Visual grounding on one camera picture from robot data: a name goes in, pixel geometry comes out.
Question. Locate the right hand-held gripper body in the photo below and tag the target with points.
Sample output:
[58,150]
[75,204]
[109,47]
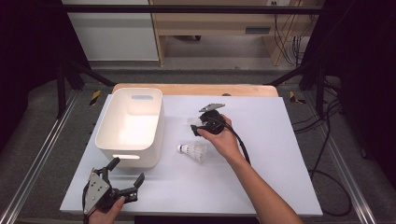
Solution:
[213,123]

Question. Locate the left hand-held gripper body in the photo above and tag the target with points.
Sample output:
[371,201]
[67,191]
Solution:
[96,191]

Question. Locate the white plastic storage bin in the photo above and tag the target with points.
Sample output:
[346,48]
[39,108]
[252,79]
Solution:
[137,160]

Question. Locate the person's right hand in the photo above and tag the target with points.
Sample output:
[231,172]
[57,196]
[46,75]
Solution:
[225,143]

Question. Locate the person's left hand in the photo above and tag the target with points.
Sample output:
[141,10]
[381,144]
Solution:
[106,217]

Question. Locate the wooden table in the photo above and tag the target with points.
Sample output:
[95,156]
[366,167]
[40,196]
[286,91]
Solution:
[199,89]

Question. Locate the white table board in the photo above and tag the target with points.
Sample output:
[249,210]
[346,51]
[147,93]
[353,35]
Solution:
[267,124]

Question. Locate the yellow black floor tape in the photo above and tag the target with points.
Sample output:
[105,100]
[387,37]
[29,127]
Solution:
[292,97]
[95,97]

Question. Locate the light wooden desk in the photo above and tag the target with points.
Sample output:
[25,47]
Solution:
[211,23]

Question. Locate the black horizontal bar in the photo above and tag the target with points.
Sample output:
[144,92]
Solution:
[186,9]

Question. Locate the white cabinet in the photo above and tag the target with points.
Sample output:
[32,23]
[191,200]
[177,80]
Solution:
[115,34]

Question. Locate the dark curtain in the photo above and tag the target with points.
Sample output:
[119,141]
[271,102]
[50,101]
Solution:
[367,77]
[25,62]

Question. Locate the aluminium floor rail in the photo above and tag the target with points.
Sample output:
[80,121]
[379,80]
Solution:
[37,161]
[345,171]

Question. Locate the black metal frame stand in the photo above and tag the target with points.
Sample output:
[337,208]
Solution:
[61,90]
[320,90]

